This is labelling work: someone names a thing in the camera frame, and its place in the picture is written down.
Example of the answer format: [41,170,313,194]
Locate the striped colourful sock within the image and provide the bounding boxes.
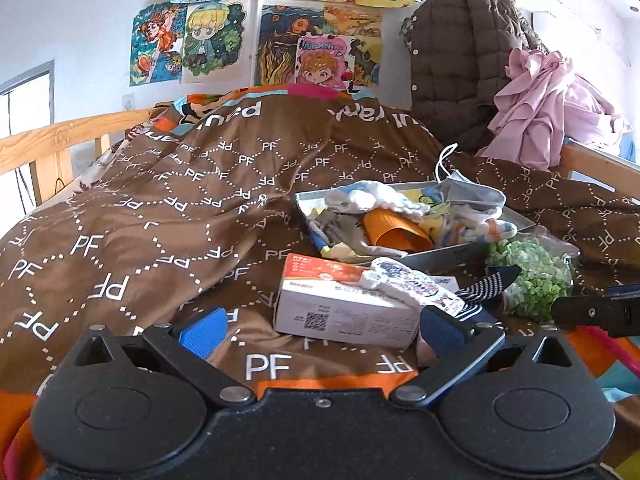
[420,204,518,247]

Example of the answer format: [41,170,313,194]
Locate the orange silicone cup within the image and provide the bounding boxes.
[362,208,435,252]

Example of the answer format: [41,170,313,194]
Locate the blond boy drawing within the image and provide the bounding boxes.
[181,0,252,84]

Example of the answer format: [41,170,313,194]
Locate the brown quilted jacket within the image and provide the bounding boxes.
[409,0,548,154]

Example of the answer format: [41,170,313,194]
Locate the brown patterned duvet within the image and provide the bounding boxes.
[0,83,640,396]

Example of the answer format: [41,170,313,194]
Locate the bag of green paper stars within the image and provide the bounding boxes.
[486,226,580,323]

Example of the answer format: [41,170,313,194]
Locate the red-haired girl drawing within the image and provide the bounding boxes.
[129,2,186,87]

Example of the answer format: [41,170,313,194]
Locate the grey white glove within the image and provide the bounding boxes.
[308,208,407,261]

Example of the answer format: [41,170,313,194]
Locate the pink cloth pile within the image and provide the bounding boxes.
[478,49,631,170]

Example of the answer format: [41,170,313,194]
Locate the orange landscape drawing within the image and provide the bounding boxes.
[323,4,383,88]

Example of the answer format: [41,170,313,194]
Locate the grey face mask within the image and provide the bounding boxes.
[434,143,506,210]

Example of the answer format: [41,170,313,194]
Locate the navy striped sock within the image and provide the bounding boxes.
[456,266,522,321]

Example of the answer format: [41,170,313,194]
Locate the grey tray box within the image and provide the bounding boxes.
[295,181,534,272]

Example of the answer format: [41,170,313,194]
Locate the wooden bed rail right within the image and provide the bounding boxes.
[555,142,640,200]

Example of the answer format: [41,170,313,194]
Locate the pink cartoon girl drawing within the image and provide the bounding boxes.
[294,35,355,91]

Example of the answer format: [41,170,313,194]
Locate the orange white tissue box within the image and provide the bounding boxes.
[273,255,421,349]

